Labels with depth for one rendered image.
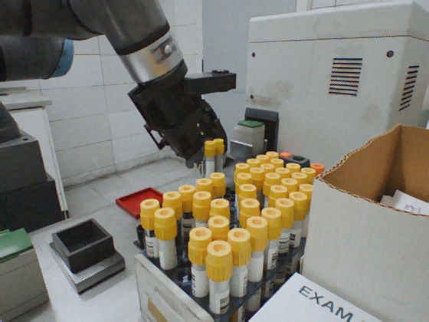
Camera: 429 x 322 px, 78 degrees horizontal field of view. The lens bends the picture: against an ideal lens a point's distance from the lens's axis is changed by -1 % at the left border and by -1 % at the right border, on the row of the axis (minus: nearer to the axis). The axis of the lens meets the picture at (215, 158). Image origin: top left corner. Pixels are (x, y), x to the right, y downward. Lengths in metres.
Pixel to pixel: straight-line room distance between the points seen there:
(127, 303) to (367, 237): 0.23
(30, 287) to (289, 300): 0.24
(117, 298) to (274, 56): 0.45
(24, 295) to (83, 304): 0.05
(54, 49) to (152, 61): 0.35
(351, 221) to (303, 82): 0.36
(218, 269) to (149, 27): 0.26
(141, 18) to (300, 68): 0.29
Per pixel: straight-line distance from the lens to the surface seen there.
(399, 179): 0.43
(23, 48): 0.65
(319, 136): 0.51
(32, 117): 1.97
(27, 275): 0.32
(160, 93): 0.37
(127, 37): 0.34
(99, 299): 0.32
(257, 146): 0.54
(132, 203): 0.47
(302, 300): 0.22
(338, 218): 0.20
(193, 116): 0.39
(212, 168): 0.40
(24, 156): 0.60
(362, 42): 0.48
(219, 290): 0.19
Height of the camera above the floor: 1.10
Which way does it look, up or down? 20 degrees down
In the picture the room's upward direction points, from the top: straight up
